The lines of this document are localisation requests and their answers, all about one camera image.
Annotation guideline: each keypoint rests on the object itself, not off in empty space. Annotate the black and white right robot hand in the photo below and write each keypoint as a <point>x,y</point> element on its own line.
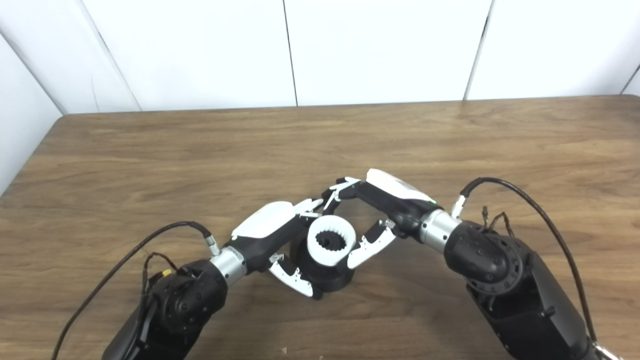
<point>400,200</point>

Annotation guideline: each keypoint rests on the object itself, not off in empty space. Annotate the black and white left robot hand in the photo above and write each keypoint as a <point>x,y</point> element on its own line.
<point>262,222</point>

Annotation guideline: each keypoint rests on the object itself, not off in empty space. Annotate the round black plastic part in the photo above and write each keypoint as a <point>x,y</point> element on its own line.
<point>327,280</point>

